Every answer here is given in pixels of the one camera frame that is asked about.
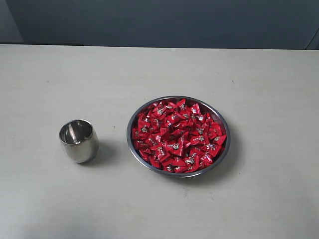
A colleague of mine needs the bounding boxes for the pile of red wrapped candies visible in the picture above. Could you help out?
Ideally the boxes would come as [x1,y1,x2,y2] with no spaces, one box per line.
[131,98,227,174]

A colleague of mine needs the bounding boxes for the stainless steel bowl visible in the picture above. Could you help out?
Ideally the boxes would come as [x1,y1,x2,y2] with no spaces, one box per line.
[126,95,231,178]

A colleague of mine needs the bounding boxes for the stainless steel cup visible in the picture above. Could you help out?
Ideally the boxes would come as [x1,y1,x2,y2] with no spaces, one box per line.
[59,119,99,164]

